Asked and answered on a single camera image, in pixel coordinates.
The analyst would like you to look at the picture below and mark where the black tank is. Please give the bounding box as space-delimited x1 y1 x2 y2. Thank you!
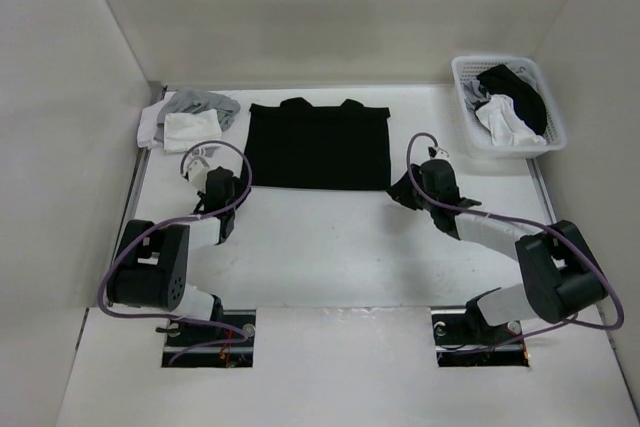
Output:
241 97 391 191
477 64 548 136

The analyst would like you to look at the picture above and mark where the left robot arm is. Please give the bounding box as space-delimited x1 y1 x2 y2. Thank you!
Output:
105 167 250 346

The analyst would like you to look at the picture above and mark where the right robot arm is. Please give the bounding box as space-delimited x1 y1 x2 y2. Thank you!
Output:
387 159 608 343

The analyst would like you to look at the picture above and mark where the folded white tank top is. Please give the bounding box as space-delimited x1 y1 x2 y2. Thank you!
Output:
163 110 222 154

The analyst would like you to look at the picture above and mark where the white tank top in basket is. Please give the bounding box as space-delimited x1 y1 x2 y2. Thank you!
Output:
475 94 547 147

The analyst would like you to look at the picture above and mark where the grey tank top in basket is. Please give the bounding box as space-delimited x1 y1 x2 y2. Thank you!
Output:
463 78 491 112

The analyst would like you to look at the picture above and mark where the folded grey tank top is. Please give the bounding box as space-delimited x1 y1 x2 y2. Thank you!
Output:
155 90 241 146

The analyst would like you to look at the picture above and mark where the white tank top under stack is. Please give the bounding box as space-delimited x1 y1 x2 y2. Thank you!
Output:
136 99 168 150

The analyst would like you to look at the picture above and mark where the black tank top in basket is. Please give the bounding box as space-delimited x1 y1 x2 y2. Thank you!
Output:
477 64 548 136

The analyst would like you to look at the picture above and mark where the white plastic laundry basket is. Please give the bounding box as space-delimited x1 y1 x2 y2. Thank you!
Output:
451 54 567 159

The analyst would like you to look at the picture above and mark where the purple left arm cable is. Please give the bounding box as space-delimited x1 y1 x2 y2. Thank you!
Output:
97 141 254 366

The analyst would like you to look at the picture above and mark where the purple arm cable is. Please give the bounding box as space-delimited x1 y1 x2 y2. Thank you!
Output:
405 132 626 348
97 141 254 366

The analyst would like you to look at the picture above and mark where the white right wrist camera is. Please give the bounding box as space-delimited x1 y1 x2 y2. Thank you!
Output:
428 146 449 160

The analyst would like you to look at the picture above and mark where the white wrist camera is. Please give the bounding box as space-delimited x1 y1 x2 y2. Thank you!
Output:
428 146 449 160
182 156 209 185

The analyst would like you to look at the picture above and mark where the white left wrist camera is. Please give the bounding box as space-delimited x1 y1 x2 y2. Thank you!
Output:
182 156 209 185

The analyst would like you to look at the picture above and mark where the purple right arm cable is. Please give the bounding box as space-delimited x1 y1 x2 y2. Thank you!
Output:
405 132 626 348

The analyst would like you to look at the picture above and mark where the left metal table rail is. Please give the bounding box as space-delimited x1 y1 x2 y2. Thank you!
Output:
102 80 167 308

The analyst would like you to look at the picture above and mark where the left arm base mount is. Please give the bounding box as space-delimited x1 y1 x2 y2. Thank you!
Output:
156 310 257 369

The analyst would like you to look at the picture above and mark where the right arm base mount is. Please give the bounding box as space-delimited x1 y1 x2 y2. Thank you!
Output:
431 301 529 368

